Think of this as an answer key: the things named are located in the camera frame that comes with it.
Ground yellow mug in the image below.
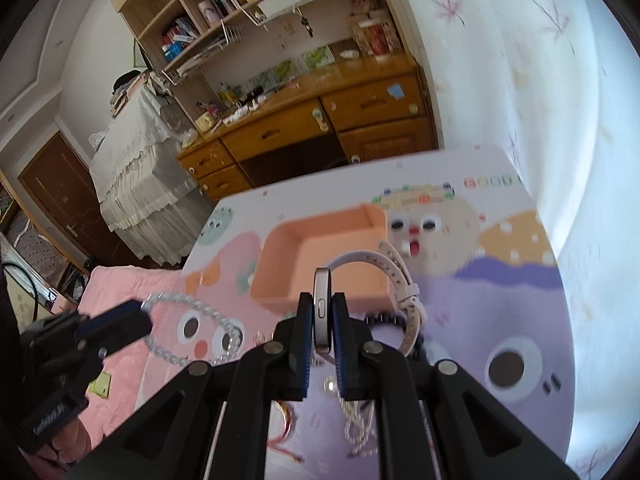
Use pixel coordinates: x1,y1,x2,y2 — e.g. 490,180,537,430
195,112,217,133

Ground pink open tray box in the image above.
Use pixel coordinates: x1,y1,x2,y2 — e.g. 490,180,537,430
250,204,387,314

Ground pearl pendant necklace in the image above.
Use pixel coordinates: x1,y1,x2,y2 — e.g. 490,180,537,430
322,375,381,460

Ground brown wooden door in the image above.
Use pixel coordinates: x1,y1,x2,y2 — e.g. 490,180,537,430
18,132,134,266

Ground wooden desk with drawers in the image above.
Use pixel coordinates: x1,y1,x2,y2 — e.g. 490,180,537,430
177,53,438,200

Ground white strap smartwatch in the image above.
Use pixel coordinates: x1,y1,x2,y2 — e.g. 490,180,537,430
312,240,426,363

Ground hanging keys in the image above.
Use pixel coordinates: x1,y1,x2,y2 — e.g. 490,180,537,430
299,14,314,38

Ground red patterned paper cup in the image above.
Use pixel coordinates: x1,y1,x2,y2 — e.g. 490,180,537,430
358,18,400,58

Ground black bead bracelet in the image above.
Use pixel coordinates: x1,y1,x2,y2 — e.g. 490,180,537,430
364,311,409,331

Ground black cable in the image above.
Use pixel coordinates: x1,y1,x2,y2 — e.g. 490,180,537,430
0,261,42,326

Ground red glass bead bracelet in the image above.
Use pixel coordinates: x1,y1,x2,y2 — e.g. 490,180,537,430
267,398,305,463

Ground white floral curtain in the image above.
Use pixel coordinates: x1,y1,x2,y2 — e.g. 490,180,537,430
387,0,639,479

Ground white lace covered furniture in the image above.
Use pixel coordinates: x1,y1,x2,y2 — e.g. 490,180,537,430
89,84,214,266

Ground white tube on desk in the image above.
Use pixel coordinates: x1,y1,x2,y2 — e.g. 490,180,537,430
338,50,360,60

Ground green small object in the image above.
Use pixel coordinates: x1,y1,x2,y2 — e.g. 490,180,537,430
88,372,112,400

